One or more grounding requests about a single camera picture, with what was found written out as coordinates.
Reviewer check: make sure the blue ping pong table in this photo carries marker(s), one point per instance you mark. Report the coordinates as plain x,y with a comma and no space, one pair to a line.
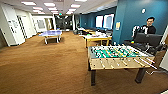
50,33

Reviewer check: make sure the round white wall fixture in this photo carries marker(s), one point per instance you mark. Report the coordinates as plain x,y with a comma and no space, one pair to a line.
143,10

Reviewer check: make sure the framed wall board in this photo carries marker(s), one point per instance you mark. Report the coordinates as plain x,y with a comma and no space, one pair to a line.
40,24

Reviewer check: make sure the black wheeled cart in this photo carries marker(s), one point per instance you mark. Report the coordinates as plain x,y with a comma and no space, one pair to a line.
146,41

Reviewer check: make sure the yellow wall sign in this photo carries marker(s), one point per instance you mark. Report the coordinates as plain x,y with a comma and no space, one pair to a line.
118,25

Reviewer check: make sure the wooden foosball table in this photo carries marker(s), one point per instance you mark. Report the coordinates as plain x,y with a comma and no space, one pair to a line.
113,58

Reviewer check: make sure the man in black shirt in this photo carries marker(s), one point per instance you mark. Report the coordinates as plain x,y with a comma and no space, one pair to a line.
150,26

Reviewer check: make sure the rectangular ceiling light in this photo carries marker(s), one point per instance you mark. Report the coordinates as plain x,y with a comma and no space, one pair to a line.
37,8
71,10
75,5
29,3
49,4
52,8

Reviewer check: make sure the bright window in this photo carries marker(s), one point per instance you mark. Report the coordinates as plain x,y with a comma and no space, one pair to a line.
99,21
109,21

